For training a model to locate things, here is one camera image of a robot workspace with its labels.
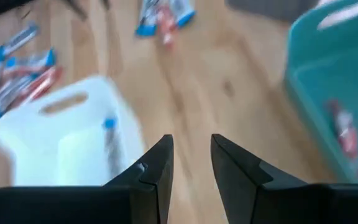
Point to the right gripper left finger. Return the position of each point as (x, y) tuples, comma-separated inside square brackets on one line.
[(157, 174)]

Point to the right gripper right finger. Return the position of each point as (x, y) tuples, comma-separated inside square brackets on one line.
[(238, 180)]

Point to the red white candy roll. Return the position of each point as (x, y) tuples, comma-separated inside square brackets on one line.
[(47, 81), (34, 90), (166, 26), (345, 130)]

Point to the white plastic bin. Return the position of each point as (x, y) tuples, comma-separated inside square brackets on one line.
[(57, 149)]

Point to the teal plastic bin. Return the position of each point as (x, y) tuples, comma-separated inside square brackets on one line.
[(322, 62)]

